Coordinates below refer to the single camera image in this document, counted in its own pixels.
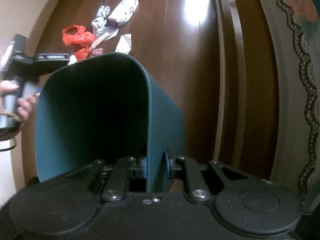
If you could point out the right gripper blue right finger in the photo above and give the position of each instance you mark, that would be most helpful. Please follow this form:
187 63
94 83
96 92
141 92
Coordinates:
187 170

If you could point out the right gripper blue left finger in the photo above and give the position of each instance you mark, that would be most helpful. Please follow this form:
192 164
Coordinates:
127 175

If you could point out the teal plastic trash bin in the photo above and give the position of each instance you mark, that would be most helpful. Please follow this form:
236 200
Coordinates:
106 108

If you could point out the white ball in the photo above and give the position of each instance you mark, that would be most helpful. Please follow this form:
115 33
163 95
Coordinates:
80 55

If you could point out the red plastic bag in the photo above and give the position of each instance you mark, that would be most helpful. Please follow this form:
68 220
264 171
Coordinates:
77 34

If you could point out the small maroon wrapper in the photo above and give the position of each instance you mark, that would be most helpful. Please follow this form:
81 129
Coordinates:
97 52

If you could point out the silver blue wrapper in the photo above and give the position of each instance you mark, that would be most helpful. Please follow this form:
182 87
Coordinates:
101 26

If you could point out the white tissue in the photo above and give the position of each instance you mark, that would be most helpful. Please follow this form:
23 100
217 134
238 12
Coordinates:
125 44

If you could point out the white purple biscuit wrapper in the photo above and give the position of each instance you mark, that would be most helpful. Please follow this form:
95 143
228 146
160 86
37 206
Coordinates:
122 13

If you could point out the person's left hand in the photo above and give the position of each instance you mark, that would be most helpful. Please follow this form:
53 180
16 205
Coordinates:
24 104

